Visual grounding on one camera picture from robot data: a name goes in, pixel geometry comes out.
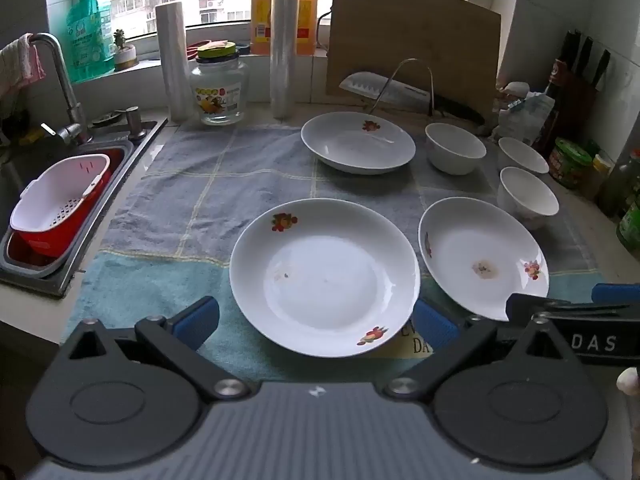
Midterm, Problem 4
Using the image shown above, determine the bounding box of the clear cling film roll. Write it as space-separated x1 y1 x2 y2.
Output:
269 0 304 120

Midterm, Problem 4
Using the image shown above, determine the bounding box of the green lid jar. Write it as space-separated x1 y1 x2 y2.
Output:
548 137 594 190

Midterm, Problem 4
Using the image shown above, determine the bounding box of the red plastic basin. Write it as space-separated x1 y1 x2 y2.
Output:
9 147 127 267

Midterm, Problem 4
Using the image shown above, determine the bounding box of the red dish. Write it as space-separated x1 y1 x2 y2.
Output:
185 38 227 59

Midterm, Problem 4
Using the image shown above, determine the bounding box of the dark glass bottle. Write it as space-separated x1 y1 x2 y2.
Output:
597 147 640 219

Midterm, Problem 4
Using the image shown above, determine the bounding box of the glass jar with yellow lid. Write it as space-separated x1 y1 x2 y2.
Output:
189 40 250 126

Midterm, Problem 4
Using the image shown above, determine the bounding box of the person's right hand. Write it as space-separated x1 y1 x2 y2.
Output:
617 366 640 395

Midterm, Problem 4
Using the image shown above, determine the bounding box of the white colander basket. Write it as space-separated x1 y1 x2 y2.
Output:
10 153 111 234

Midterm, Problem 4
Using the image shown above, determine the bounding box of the stained white fruit print plate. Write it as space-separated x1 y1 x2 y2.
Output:
418 197 550 322

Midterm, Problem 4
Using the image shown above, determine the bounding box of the white teal printed bag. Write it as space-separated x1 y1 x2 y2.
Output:
492 81 556 147

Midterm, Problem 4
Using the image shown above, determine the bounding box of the green detergent bottle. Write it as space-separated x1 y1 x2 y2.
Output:
66 0 114 84

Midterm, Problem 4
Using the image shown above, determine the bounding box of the cleaver with black handle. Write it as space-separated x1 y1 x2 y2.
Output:
339 72 489 127

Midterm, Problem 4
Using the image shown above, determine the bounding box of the wooden knife block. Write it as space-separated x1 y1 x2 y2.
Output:
542 57 604 159

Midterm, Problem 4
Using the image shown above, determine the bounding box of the pink white rag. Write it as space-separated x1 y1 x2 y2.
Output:
0 34 47 117

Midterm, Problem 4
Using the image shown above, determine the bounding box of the stainless steel sink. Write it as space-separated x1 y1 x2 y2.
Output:
0 109 169 299

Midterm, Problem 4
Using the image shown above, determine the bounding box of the white plastic bag roll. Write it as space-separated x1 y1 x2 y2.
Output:
154 1 194 122

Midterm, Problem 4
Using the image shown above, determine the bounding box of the black handled knife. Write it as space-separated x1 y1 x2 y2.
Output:
579 36 595 79
564 30 581 74
594 49 612 87

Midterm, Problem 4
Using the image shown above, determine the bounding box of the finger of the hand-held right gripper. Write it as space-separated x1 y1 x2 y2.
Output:
506 294 640 331
592 283 640 306

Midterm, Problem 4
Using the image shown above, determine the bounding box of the wooden cutting board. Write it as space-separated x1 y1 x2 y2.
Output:
325 0 502 122

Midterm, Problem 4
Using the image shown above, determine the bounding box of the metal sink soap dispenser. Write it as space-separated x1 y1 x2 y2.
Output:
124 106 147 141

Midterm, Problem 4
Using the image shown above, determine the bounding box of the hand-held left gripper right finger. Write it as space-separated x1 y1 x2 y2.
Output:
384 299 583 403

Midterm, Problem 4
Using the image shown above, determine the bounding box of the orange oil bottle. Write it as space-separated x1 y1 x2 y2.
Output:
249 0 319 57

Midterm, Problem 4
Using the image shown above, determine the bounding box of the grey blue checked towel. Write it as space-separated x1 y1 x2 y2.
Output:
60 121 608 385

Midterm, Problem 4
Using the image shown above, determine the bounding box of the green glass bottle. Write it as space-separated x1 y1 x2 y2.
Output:
616 200 640 254

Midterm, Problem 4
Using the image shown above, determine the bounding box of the metal wire rack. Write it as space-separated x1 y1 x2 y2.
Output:
366 58 436 119

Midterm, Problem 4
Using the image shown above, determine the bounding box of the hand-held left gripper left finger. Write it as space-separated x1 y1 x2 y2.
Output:
60 296 253 403

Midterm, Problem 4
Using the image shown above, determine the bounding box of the small potted plant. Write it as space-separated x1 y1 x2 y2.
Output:
112 29 140 72

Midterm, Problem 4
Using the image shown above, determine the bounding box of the metal faucet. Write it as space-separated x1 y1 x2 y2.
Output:
27 32 94 146

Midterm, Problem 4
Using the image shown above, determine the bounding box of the white ceramic bowl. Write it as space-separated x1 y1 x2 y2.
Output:
425 123 487 176
498 166 560 230
498 137 550 177

